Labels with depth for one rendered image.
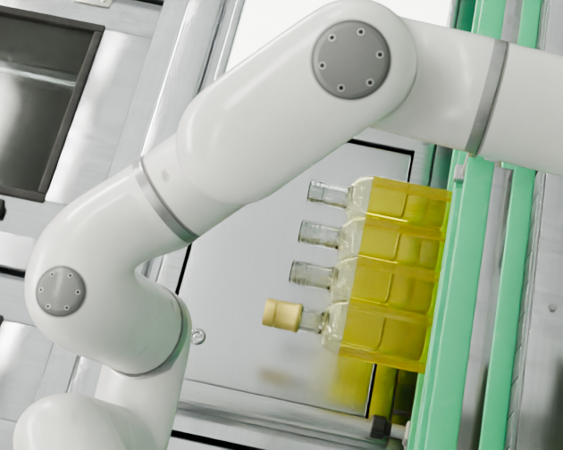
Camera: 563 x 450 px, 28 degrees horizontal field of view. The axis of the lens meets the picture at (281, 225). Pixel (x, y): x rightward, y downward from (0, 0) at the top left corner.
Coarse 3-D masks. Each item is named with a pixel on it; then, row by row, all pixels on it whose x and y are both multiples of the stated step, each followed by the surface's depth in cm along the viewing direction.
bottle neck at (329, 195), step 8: (312, 184) 142; (320, 184) 142; (328, 184) 142; (312, 192) 141; (320, 192) 141; (328, 192) 141; (336, 192) 141; (344, 192) 141; (312, 200) 142; (320, 200) 142; (328, 200) 141; (336, 200) 141; (344, 200) 141
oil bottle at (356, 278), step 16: (352, 256) 136; (336, 272) 135; (352, 272) 134; (368, 272) 134; (384, 272) 135; (400, 272) 135; (416, 272) 135; (432, 272) 135; (336, 288) 134; (352, 288) 133; (368, 288) 134; (384, 288) 134; (400, 288) 134; (416, 288) 134; (432, 288) 134; (384, 304) 133; (400, 304) 133; (416, 304) 133; (432, 304) 133
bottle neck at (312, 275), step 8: (296, 264) 136; (304, 264) 136; (312, 264) 137; (296, 272) 136; (304, 272) 136; (312, 272) 136; (320, 272) 136; (328, 272) 136; (296, 280) 136; (304, 280) 136; (312, 280) 136; (320, 280) 136; (328, 280) 136; (320, 288) 137
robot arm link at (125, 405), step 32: (128, 384) 100; (160, 384) 99; (32, 416) 89; (64, 416) 89; (96, 416) 90; (128, 416) 95; (160, 416) 98; (32, 448) 88; (64, 448) 87; (96, 448) 88; (128, 448) 92; (160, 448) 98
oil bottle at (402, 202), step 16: (368, 176) 141; (352, 192) 140; (368, 192) 140; (384, 192) 140; (400, 192) 140; (416, 192) 140; (432, 192) 140; (448, 192) 140; (352, 208) 140; (368, 208) 139; (384, 208) 139; (400, 208) 139; (416, 208) 139; (432, 208) 139; (448, 208) 139; (416, 224) 139; (432, 224) 138
